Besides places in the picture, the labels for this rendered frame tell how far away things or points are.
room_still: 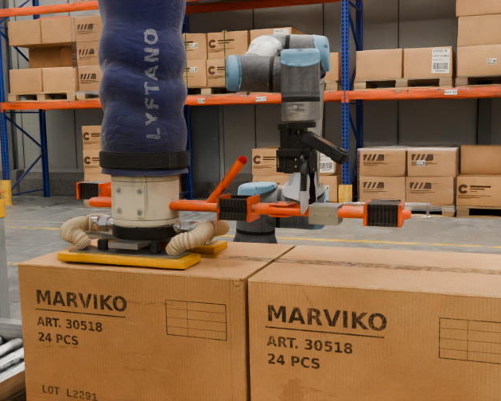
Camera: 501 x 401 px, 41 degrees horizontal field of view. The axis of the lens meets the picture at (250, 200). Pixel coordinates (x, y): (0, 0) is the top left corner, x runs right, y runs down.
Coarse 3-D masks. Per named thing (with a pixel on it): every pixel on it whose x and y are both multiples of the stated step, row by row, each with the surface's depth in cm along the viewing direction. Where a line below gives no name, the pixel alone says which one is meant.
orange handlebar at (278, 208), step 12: (108, 192) 202; (96, 204) 172; (108, 204) 170; (180, 204) 164; (192, 204) 163; (204, 204) 163; (252, 204) 159; (264, 204) 162; (276, 204) 157; (288, 204) 156; (300, 204) 160; (276, 216) 157; (288, 216) 156; (348, 216) 152; (360, 216) 151; (408, 216) 149
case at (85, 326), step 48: (96, 240) 195; (48, 288) 164; (96, 288) 159; (144, 288) 154; (192, 288) 150; (240, 288) 146; (48, 336) 165; (96, 336) 160; (144, 336) 156; (192, 336) 151; (240, 336) 147; (48, 384) 167; (96, 384) 162; (144, 384) 157; (192, 384) 153; (240, 384) 149
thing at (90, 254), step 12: (108, 240) 165; (60, 252) 164; (72, 252) 164; (84, 252) 163; (96, 252) 162; (108, 252) 161; (120, 252) 161; (132, 252) 161; (144, 252) 161; (156, 252) 159; (120, 264) 158; (132, 264) 157; (144, 264) 156; (156, 264) 155; (168, 264) 154; (180, 264) 153; (192, 264) 158
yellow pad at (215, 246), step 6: (216, 240) 179; (222, 240) 180; (162, 246) 175; (204, 246) 172; (210, 246) 172; (216, 246) 173; (222, 246) 176; (192, 252) 173; (198, 252) 173; (204, 252) 172; (210, 252) 171; (216, 252) 173
